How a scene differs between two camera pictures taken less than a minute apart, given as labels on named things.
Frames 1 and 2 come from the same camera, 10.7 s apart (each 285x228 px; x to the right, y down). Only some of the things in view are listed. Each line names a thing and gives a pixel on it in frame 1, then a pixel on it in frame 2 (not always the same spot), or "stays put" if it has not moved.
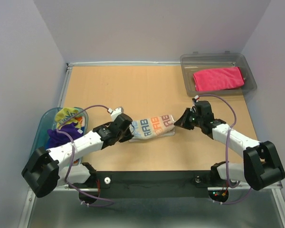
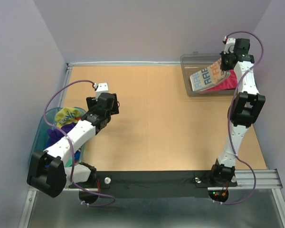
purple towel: (56, 138) stays put
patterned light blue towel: (155, 126) -> (210, 77)
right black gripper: (182, 121) -> (224, 66)
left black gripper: (128, 136) -> (91, 102)
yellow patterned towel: (62, 114) stays put
